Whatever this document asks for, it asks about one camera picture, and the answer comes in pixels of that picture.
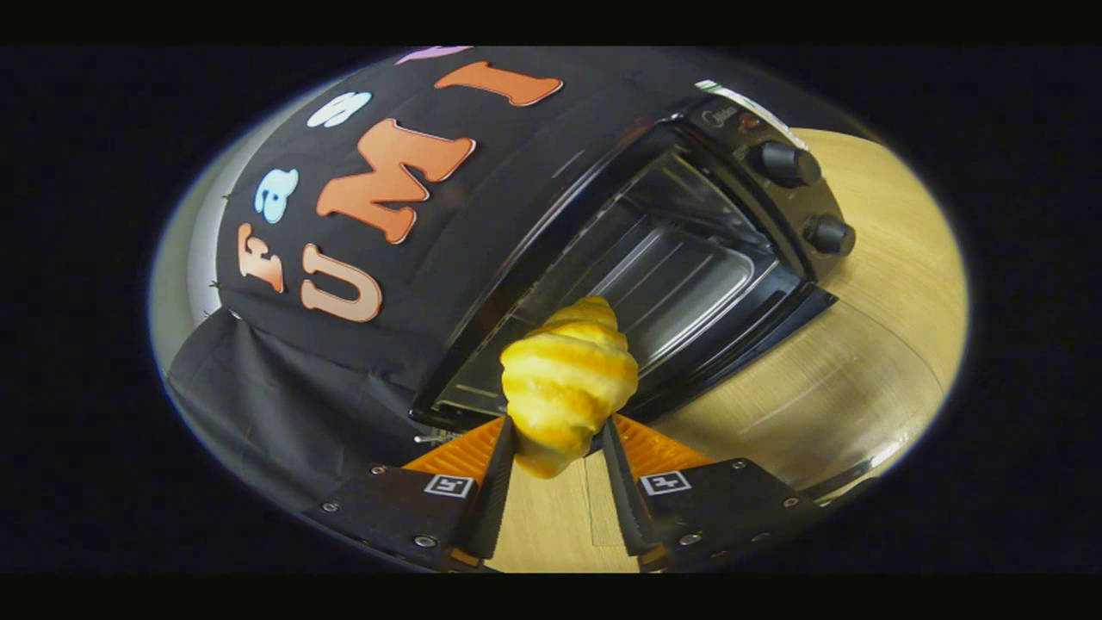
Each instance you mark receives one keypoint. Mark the golden croissant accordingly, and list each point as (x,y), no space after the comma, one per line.
(568,379)

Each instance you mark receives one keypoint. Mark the black toaster oven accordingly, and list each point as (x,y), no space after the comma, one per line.
(732,129)

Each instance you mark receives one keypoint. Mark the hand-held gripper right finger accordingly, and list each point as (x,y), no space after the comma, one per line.
(624,491)

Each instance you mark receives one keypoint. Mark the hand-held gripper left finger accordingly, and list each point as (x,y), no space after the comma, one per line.
(495,491)

